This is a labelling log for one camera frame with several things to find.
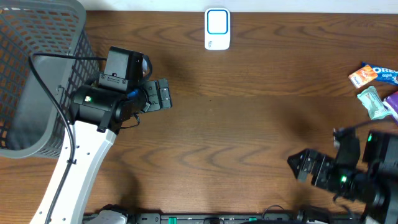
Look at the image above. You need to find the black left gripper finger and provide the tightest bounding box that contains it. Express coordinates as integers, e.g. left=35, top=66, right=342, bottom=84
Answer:
left=146, top=80, right=160, bottom=112
left=158, top=78, right=172, bottom=109

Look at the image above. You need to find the mint green wipes pack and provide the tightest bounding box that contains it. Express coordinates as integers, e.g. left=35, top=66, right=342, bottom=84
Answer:
left=357, top=86, right=392, bottom=120

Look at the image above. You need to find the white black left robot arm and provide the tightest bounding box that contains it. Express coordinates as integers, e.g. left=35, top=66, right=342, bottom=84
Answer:
left=31, top=79, right=172, bottom=223

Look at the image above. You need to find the blue Oreo cookie pack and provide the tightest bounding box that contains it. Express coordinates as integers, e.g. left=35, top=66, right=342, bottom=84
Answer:
left=361, top=62, right=398, bottom=85

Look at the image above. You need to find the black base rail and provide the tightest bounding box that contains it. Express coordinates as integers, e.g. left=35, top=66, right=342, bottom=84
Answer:
left=81, top=205, right=364, bottom=224

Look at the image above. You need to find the white barcode scanner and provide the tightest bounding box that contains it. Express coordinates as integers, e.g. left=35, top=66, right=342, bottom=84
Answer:
left=205, top=8, right=231, bottom=50

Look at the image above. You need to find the red purple snack bag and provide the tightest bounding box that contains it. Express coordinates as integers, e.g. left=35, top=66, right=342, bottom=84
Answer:
left=382, top=92, right=398, bottom=123

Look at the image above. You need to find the grey plastic basket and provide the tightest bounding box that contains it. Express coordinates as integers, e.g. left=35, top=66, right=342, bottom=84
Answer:
left=1, top=0, right=100, bottom=159

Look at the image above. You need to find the small orange carton box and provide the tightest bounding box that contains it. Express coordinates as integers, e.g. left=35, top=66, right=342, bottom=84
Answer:
left=348, top=64, right=377, bottom=88

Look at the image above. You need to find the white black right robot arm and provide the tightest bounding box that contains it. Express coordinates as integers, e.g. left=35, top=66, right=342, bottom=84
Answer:
left=287, top=129, right=397, bottom=223

